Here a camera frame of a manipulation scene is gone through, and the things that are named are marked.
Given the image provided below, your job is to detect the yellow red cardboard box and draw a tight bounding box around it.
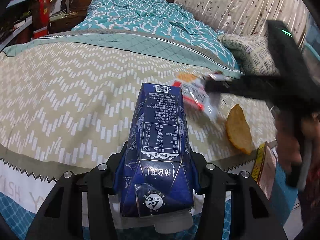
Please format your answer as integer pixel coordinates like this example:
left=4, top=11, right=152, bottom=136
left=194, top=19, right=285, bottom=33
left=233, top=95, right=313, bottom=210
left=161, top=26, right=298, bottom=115
left=251, top=142, right=278, bottom=199

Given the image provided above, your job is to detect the blue milk carton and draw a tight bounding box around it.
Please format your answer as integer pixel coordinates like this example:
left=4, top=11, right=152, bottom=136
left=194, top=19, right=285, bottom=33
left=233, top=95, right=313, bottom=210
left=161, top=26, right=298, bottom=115
left=114, top=83, right=196, bottom=233

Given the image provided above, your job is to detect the red white snack wrapper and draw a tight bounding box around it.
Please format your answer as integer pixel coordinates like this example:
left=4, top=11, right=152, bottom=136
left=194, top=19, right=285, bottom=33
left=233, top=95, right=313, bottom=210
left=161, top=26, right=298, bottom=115
left=172, top=72, right=232, bottom=121

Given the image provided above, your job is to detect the person's right hand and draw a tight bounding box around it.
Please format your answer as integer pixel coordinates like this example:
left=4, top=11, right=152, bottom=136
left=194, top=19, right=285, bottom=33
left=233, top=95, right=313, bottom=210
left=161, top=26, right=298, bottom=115
left=274, top=109, right=320, bottom=174

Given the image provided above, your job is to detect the grey patterned pillow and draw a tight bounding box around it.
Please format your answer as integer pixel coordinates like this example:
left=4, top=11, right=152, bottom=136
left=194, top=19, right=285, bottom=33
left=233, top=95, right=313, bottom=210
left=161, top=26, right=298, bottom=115
left=218, top=34, right=279, bottom=76

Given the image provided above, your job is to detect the floral beige curtain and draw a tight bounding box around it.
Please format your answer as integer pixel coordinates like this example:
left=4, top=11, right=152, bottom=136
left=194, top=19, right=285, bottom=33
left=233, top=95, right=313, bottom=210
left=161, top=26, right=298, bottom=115
left=176, top=0, right=309, bottom=44

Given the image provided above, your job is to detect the teal white patterned quilt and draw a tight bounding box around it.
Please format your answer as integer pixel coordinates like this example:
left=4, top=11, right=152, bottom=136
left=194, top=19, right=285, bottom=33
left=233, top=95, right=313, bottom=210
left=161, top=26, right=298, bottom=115
left=71, top=0, right=241, bottom=71

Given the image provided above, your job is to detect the red gift box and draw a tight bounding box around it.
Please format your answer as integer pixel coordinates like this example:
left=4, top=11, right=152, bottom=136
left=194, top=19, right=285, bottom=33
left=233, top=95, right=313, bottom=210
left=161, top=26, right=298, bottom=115
left=32, top=0, right=52, bottom=39

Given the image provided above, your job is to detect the cluttered clothes shelf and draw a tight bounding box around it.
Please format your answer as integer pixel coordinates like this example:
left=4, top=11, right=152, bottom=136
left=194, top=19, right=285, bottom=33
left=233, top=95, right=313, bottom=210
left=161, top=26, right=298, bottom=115
left=0, top=0, right=63, bottom=51

